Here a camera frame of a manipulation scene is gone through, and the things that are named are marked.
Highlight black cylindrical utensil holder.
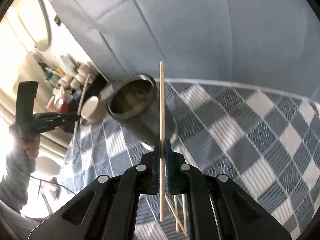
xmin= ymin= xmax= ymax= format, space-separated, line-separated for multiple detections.
xmin=98 ymin=74 xmax=178 ymax=147

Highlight wooden chopstick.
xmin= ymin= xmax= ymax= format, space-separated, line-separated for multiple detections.
xmin=165 ymin=193 xmax=188 ymax=237
xmin=174 ymin=195 xmax=180 ymax=233
xmin=159 ymin=61 xmax=166 ymax=222
xmin=182 ymin=194 xmax=188 ymax=236
xmin=77 ymin=74 xmax=90 ymax=115

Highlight beige ceramic mug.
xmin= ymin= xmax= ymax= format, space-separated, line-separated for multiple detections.
xmin=80 ymin=96 xmax=107 ymax=126

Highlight blue white patterned tablecloth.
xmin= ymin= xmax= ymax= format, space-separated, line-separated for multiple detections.
xmin=58 ymin=81 xmax=319 ymax=239

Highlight grey-blue backdrop panel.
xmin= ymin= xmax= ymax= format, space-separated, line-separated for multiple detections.
xmin=50 ymin=0 xmax=319 ymax=101

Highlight person's left hand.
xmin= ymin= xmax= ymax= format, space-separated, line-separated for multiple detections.
xmin=14 ymin=135 xmax=41 ymax=159

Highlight oval wall mirror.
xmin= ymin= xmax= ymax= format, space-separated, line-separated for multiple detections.
xmin=15 ymin=0 xmax=52 ymax=51

